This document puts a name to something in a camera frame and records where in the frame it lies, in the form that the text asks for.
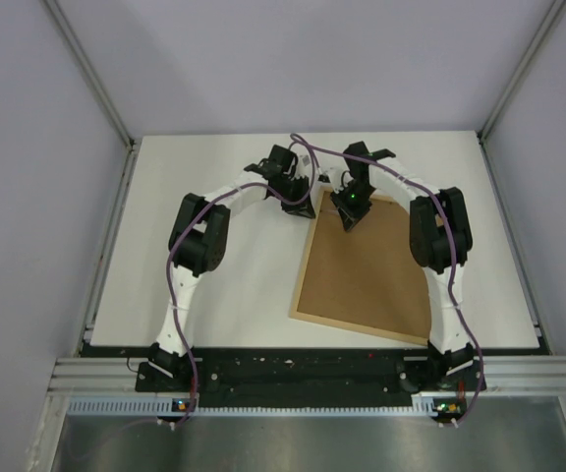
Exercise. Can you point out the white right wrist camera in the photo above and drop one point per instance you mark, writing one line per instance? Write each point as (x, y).
(337, 177)

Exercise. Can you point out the aluminium table rail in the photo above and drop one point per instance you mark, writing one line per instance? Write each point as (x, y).
(517, 251)
(105, 250)

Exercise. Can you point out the aluminium left corner post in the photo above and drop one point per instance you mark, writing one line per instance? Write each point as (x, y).
(94, 84)

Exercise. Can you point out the white slotted cable duct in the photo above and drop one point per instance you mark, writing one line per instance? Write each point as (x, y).
(174, 408)

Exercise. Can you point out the aluminium front rail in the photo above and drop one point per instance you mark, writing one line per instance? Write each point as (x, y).
(504, 376)

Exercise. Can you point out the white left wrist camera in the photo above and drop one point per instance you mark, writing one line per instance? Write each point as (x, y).
(303, 167)

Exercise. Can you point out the aluminium corner post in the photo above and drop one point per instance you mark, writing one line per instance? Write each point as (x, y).
(94, 84)
(547, 25)

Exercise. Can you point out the aluminium right corner post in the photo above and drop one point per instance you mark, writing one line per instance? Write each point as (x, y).
(547, 25)

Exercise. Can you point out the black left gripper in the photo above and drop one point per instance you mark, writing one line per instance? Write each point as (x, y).
(303, 210)

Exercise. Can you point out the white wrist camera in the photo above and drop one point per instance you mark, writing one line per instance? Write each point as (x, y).
(337, 177)
(303, 167)

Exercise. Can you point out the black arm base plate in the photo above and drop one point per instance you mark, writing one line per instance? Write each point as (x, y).
(303, 376)

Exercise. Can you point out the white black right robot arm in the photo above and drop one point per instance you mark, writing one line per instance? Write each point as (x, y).
(440, 238)

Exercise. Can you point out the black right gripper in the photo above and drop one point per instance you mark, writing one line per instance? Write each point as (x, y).
(349, 217)

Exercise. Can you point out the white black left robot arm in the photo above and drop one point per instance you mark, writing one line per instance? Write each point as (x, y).
(198, 241)

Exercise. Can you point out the wooden picture frame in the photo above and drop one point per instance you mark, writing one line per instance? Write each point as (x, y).
(364, 280)

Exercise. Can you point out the aluminium left table rail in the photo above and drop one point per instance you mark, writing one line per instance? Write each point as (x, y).
(105, 250)

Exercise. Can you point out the aluminium right table rail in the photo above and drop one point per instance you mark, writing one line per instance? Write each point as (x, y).
(517, 251)

